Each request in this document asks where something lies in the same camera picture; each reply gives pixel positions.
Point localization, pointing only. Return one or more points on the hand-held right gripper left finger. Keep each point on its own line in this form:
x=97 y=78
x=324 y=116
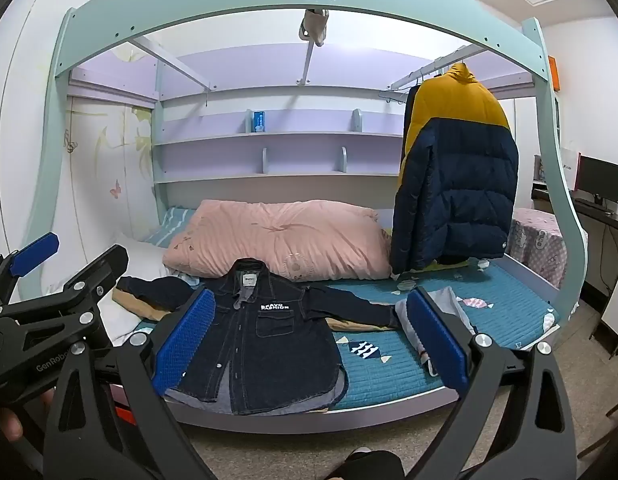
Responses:
x=184 y=342

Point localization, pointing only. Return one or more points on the yellow and navy puffer jacket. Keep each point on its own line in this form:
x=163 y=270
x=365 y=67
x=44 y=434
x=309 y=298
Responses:
x=459 y=180

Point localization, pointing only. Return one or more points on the white pillow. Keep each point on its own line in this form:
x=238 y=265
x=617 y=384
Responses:
x=134 y=260

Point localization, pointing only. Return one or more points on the white wardrobe with flower print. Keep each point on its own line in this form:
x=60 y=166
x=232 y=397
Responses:
x=104 y=185

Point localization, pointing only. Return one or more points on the orange box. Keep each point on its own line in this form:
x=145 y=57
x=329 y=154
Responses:
x=554 y=72

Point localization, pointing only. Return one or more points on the light grey folded cloth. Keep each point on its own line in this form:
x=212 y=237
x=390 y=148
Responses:
x=454 y=304

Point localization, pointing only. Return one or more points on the pink pillow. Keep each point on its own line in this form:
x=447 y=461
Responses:
x=274 y=235

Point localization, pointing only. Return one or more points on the person's foot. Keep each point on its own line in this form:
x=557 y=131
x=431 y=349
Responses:
x=374 y=467

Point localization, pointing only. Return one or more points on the tan pants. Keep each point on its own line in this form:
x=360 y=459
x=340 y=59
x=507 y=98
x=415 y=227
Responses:
x=139 y=308

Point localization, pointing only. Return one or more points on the dark denim jacket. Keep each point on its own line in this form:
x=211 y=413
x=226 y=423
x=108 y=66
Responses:
x=269 y=350

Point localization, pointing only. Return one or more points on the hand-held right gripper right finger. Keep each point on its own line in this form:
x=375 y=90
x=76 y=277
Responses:
x=436 y=342

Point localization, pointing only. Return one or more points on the blue striped pillow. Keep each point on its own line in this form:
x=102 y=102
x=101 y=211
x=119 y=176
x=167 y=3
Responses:
x=171 y=225

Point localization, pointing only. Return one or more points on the person's left hand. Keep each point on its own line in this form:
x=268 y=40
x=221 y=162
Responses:
x=11 y=427

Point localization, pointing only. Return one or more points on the dark desk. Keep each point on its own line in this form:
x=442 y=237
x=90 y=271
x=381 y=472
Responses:
x=605 y=217

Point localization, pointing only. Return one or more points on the small blue box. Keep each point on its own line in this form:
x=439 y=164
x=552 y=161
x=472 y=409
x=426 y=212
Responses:
x=258 y=121

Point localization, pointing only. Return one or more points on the black computer monitor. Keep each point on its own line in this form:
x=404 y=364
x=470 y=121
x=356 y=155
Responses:
x=599 y=180

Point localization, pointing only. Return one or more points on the lilac wall shelf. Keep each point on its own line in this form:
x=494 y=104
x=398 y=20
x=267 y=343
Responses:
x=289 y=160

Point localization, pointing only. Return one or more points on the white box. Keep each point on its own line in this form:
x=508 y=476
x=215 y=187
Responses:
x=569 y=170

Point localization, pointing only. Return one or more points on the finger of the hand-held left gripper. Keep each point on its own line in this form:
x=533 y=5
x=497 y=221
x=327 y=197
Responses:
x=96 y=270
x=35 y=255

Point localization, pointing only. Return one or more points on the pink patterned cover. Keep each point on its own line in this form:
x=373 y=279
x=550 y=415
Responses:
x=534 y=245

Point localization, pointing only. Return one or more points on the blue quilted mattress pad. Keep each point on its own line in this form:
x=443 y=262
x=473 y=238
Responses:
x=499 y=310

